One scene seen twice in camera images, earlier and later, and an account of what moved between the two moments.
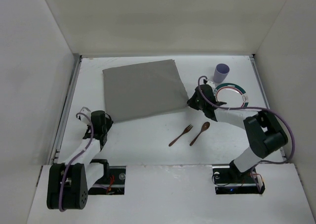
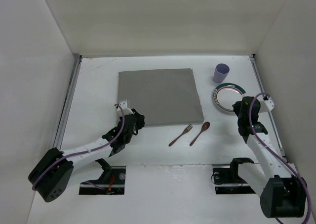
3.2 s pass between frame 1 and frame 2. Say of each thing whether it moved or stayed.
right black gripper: moved
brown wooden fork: stayed
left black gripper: moved
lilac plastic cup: stayed
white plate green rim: stayed
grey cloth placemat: moved
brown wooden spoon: stayed
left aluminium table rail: stayed
